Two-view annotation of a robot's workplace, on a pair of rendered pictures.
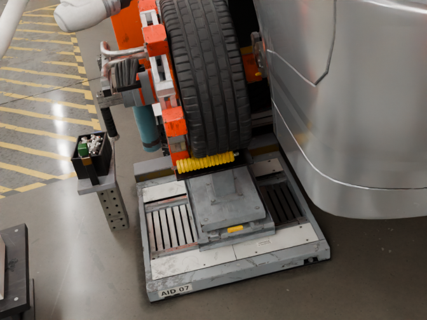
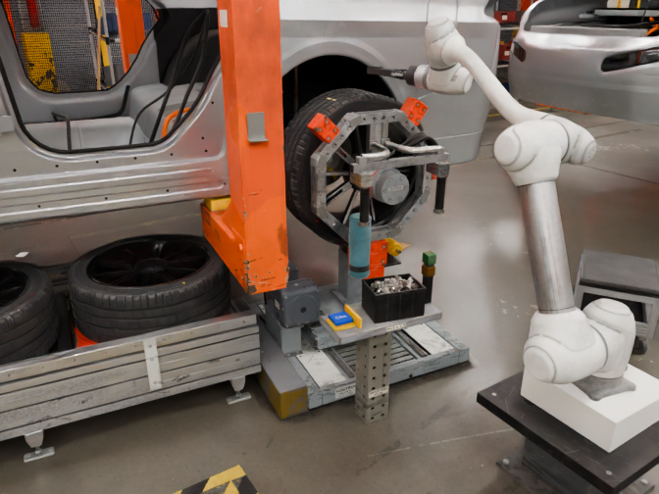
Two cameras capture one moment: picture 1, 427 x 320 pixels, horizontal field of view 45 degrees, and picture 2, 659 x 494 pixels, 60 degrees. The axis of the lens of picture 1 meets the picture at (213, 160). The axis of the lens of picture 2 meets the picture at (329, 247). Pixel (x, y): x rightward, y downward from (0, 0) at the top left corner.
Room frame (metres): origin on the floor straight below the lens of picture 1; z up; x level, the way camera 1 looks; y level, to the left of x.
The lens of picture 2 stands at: (2.88, 2.22, 1.51)
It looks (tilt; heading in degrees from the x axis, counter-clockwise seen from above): 23 degrees down; 249
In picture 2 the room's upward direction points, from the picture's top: straight up
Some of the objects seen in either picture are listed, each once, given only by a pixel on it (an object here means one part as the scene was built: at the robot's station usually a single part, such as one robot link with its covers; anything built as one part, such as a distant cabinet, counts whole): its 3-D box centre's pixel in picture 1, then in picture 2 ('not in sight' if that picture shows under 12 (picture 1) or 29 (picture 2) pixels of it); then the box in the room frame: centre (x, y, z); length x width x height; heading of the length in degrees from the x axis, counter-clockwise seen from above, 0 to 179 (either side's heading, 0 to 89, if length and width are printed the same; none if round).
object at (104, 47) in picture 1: (122, 39); (368, 142); (1.98, 0.27, 1.03); 0.19 x 0.18 x 0.11; 95
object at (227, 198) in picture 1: (221, 175); (352, 276); (1.90, -0.02, 0.32); 0.40 x 0.30 x 0.28; 5
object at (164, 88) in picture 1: (163, 83); (373, 177); (1.89, 0.14, 0.85); 0.54 x 0.07 x 0.54; 5
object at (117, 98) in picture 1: (110, 97); (437, 167); (1.71, 0.34, 0.93); 0.09 x 0.05 x 0.05; 95
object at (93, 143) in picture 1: (92, 153); (392, 296); (1.99, 0.55, 0.51); 0.20 x 0.14 x 0.13; 177
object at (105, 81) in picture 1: (124, 58); (412, 137); (1.78, 0.26, 1.03); 0.19 x 0.18 x 0.11; 95
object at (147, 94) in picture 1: (146, 87); (381, 182); (1.89, 0.22, 0.85); 0.21 x 0.14 x 0.14; 95
